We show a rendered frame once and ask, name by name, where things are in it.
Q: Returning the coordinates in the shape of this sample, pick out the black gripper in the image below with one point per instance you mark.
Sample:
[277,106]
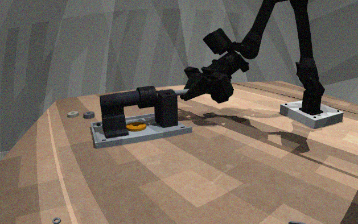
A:
[217,75]

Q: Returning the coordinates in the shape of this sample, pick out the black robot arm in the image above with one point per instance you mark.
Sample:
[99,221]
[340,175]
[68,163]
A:
[307,71]

